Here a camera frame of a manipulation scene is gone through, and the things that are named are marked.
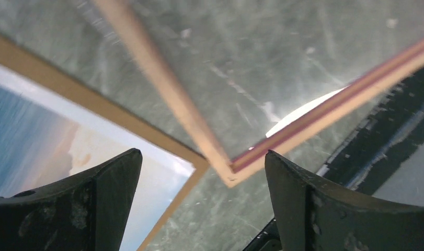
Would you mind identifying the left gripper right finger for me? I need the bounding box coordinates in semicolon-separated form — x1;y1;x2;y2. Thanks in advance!
265;151;424;250

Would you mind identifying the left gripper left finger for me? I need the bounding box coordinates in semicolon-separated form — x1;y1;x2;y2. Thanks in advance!
0;149;143;250

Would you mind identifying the seascape photo print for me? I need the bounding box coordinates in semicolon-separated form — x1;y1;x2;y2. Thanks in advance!
0;64;195;250

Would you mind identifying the pink picture frame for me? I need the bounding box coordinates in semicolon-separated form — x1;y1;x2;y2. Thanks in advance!
95;1;424;188

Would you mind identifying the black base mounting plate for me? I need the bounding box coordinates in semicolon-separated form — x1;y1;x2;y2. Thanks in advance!
246;67;424;250

